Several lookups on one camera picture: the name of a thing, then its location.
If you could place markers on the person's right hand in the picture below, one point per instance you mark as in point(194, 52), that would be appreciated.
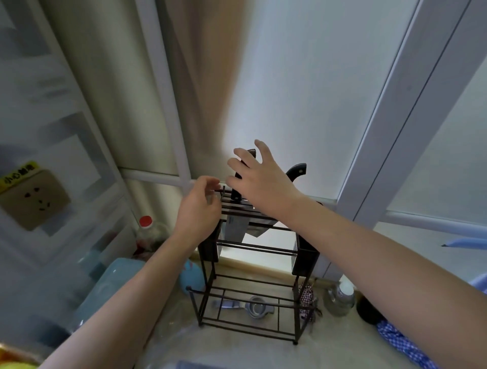
point(266, 186)

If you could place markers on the person's left hand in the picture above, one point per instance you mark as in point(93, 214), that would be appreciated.
point(194, 220)

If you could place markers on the black metal knife rack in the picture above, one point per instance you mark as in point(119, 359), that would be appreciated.
point(258, 247)

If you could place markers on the person's left forearm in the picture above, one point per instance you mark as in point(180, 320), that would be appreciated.
point(114, 315)

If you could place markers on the person's right forearm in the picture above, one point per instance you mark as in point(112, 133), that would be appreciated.
point(399, 281)

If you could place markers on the black cutlery holder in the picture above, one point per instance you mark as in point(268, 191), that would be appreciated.
point(208, 247)
point(304, 258)

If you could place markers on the red-capped dark sauce bottle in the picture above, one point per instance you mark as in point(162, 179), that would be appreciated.
point(150, 235)

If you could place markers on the blue spray bottle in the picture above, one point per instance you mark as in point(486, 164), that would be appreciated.
point(190, 279)

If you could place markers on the light blue lidded container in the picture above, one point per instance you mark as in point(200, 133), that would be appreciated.
point(110, 289)

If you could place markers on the metal lemon squeezer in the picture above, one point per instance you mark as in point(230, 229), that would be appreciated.
point(258, 308)

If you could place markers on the beige curtain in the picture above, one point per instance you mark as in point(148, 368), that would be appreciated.
point(198, 95)

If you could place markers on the small red checked pouch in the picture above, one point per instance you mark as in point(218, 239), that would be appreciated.
point(306, 300)

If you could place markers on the glass jar white lid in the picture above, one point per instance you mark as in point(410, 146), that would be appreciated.
point(340, 300)

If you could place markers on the black round jar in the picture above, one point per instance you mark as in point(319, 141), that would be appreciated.
point(367, 311)

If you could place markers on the yellow warning sticker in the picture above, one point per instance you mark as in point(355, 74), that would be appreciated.
point(19, 174)

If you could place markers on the blue checked cloth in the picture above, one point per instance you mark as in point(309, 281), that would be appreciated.
point(399, 338)

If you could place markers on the light blue hanger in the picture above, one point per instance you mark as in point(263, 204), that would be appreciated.
point(466, 243)

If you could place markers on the beige wall socket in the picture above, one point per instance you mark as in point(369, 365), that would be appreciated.
point(34, 201)

